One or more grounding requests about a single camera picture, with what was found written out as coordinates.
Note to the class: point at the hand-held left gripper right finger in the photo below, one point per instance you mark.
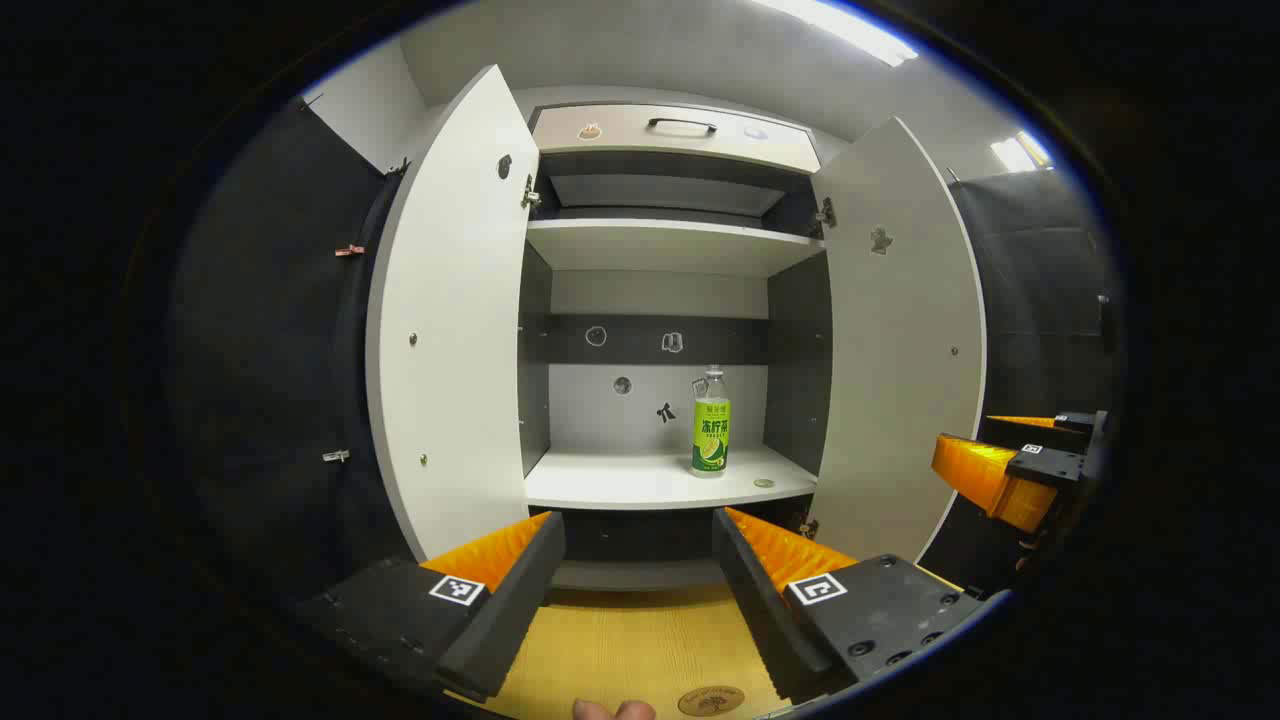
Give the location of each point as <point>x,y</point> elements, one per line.
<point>760,620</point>

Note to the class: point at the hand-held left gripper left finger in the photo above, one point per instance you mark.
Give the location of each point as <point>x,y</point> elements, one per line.
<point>520,610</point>

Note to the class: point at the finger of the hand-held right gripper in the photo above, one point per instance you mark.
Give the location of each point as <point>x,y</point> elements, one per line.
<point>1020,421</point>
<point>985,475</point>

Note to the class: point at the round cork coaster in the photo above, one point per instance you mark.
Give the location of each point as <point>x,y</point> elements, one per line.
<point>712,701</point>

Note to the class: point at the green label clear bottle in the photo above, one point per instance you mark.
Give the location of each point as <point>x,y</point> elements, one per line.
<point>711,435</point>

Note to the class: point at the metal door hinge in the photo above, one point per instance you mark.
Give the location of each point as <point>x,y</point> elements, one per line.
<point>825,213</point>
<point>530,193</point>
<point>808,526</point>

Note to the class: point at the white cabinet shelf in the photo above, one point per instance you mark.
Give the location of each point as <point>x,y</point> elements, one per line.
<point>620,480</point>
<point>670,245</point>

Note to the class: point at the grey and white cabinet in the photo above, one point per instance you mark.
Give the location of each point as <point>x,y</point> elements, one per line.
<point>800,360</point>

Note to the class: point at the white cabinet drawer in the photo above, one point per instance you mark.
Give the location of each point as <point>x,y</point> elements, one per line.
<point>620,135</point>

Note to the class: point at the small ceiling light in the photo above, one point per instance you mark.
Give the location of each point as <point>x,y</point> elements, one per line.
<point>1018,152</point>

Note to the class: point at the black backdrop cloth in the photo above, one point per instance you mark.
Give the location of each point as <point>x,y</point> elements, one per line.
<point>260,350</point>

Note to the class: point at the red clip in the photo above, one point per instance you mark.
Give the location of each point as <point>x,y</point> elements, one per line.
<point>350,250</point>

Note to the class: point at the black clip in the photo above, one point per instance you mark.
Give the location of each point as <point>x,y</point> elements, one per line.
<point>397,168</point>

